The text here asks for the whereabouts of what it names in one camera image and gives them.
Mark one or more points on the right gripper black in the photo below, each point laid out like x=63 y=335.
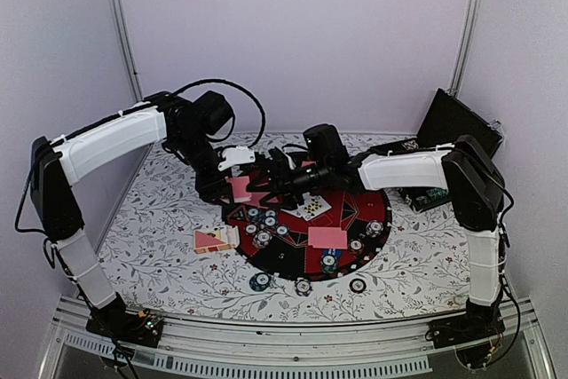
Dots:
x=290 y=198

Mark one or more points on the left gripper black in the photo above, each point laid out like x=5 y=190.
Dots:
x=209 y=188

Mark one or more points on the red card bundle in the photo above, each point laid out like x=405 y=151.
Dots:
x=239 y=188

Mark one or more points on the ten of clubs card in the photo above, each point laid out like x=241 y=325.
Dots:
x=312 y=208

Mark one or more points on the poker chips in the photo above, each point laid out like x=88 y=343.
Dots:
x=374 y=229
x=261 y=239

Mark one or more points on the red playing card deck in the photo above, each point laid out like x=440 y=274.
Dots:
x=218 y=239

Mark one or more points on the dealt red card seat four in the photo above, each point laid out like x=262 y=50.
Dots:
x=327 y=238

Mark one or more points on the green chips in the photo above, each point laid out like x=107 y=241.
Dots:
x=329 y=260

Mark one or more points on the green poker chip stack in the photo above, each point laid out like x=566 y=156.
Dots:
x=260 y=282

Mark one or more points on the blue beige poker chip stack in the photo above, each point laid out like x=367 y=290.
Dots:
x=303 y=287

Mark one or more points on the red brown poker chip stack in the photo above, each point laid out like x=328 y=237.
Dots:
x=357 y=286

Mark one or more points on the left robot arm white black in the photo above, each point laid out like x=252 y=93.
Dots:
x=58 y=167

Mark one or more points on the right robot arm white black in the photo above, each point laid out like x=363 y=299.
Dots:
x=475 y=188

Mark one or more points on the round red black poker mat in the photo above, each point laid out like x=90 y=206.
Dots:
x=291 y=257

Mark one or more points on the black poker set case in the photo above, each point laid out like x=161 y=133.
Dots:
x=446 y=119

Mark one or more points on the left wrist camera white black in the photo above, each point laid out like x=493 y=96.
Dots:
x=235 y=156

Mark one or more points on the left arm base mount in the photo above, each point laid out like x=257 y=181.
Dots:
x=142 y=328

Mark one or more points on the front aluminium rail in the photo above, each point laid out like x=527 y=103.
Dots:
x=209 y=348

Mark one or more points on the left aluminium frame post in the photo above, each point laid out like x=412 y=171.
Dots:
x=123 y=37

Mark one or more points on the aluminium frame post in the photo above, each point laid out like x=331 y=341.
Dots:
x=123 y=37
x=460 y=65

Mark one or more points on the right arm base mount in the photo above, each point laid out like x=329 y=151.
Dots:
x=466 y=332

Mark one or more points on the right aluminium frame post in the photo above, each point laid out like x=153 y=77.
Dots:
x=460 y=65

